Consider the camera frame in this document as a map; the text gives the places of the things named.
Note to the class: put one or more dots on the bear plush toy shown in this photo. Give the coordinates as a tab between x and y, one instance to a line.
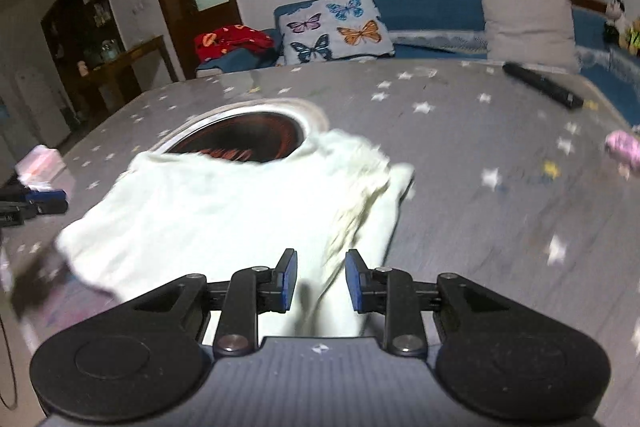
630	39

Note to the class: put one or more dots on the blue sofa bench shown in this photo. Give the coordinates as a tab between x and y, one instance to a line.
455	29

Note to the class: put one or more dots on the pink hair scrunchie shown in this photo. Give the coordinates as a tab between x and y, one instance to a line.
624	147

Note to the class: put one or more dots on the red patterned blanket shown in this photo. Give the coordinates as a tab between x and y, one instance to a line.
223	40

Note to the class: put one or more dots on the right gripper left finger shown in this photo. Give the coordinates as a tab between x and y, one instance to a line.
145	356

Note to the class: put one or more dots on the grey star tablecloth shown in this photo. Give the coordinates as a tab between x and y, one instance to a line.
510	189

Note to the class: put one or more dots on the dark shelf cabinet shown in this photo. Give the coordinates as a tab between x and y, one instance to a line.
75	31

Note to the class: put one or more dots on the grey cushion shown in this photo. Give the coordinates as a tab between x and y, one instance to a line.
537	32

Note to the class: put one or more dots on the pink tissue pack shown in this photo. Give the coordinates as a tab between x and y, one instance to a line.
42	164

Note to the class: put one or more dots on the panda plush toy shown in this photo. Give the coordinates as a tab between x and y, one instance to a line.
616	25

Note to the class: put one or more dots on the dark wooden side table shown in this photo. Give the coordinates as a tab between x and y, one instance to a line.
102	88

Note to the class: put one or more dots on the black remote control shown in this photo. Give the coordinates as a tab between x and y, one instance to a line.
544	85

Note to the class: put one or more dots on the round induction cooker plate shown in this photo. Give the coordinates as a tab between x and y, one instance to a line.
255	131

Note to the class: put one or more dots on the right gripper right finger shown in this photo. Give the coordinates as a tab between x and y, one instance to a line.
496	357

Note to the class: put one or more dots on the pale green garment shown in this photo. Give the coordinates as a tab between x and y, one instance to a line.
169	215

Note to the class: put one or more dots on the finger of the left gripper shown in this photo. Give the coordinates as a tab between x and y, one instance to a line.
15	214
30	202

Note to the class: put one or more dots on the butterfly print pillow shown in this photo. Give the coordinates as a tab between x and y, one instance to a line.
332	30

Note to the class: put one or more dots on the white refrigerator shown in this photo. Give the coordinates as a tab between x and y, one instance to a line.
42	105

